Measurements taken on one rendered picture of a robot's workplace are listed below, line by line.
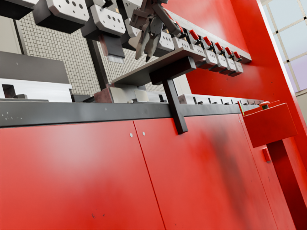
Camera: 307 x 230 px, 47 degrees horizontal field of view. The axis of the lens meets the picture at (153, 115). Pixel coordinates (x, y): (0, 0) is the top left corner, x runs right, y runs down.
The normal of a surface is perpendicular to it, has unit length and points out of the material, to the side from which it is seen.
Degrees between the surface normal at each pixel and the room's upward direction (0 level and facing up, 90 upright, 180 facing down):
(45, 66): 90
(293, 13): 90
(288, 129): 90
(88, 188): 90
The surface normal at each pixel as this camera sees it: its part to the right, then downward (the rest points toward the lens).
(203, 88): -0.48, 0.02
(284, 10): -0.66, 0.09
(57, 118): 0.82, -0.32
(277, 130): -0.27, -0.06
